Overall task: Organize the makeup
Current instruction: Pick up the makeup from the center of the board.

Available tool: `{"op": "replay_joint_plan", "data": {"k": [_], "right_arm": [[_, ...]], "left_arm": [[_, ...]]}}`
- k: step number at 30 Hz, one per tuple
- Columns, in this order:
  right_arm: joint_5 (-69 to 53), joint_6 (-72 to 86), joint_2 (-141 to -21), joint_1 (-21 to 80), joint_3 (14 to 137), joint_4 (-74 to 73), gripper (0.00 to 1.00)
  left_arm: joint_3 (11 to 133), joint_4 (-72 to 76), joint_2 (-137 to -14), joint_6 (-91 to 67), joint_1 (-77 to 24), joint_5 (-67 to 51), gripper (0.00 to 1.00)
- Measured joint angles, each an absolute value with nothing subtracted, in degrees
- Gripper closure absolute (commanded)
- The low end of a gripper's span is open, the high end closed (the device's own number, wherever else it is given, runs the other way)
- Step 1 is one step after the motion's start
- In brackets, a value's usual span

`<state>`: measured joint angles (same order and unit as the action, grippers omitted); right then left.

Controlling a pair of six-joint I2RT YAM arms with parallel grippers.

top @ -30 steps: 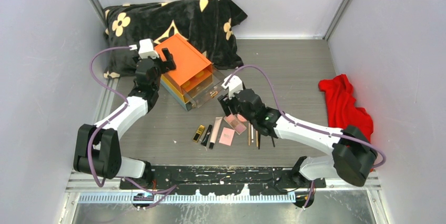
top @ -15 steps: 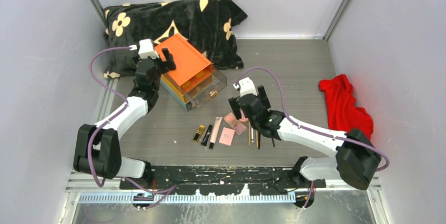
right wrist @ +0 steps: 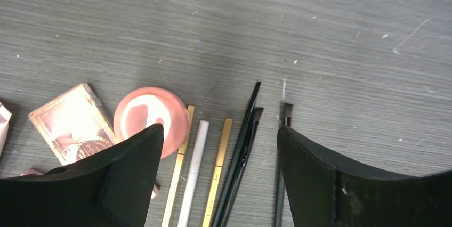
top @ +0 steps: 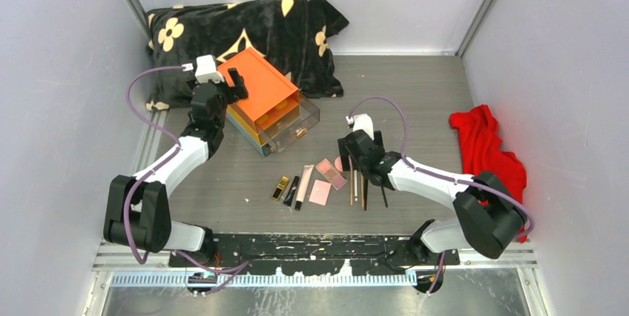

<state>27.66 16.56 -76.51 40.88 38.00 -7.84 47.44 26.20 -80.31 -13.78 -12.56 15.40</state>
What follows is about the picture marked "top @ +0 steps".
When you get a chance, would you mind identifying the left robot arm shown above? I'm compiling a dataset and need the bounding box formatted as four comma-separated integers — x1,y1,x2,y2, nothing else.
103,68,248,266

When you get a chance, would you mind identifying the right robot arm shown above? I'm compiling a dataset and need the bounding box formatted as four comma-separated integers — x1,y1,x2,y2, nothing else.
337,130,529,265

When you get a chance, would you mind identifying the black mascara tube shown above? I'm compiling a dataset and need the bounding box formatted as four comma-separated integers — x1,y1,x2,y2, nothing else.
283,176,300,207

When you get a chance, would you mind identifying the pink square card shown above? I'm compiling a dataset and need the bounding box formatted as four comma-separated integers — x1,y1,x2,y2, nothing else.
309,180,332,206

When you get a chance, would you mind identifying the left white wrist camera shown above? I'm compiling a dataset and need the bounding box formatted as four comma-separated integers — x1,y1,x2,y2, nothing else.
194,55,223,84

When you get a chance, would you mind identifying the pink cream tube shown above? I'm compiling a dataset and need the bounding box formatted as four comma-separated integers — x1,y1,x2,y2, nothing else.
294,165,315,211

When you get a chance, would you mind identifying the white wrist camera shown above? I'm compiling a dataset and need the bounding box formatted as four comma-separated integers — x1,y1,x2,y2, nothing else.
346,113,375,141
194,55,223,84

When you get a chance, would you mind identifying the round pink blush compact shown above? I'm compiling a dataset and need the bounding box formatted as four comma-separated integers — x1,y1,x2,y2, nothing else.
334,157,343,172

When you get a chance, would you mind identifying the pink eyeshadow palette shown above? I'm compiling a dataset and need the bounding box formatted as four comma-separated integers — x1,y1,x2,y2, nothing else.
315,159,347,191

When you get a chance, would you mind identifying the white makeup pencil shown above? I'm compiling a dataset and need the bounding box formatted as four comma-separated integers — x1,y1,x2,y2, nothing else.
352,169,358,191

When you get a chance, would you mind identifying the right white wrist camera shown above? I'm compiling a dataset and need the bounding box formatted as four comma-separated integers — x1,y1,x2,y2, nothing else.
346,113,375,141

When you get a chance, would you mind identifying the wooden brown pencil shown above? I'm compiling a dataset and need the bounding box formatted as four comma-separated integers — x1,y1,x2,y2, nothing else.
349,168,355,206

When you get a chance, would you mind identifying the red cloth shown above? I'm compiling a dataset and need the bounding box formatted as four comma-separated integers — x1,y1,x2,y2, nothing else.
449,104,529,244

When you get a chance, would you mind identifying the orange drawer organizer box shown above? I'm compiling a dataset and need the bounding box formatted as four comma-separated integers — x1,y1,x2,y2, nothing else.
218,48,299,155

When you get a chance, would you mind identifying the gold makeup pencil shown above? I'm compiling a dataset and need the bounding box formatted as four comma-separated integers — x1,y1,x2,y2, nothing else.
360,174,366,211

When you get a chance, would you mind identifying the gold lipstick case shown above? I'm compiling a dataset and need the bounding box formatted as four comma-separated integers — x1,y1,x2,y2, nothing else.
271,176,290,201

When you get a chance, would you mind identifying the black floral plush pillow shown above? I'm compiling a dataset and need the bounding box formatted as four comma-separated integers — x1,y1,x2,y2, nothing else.
146,0,349,99

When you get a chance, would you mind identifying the clear top drawer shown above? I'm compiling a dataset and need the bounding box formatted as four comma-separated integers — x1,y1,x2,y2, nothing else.
254,93,320,157

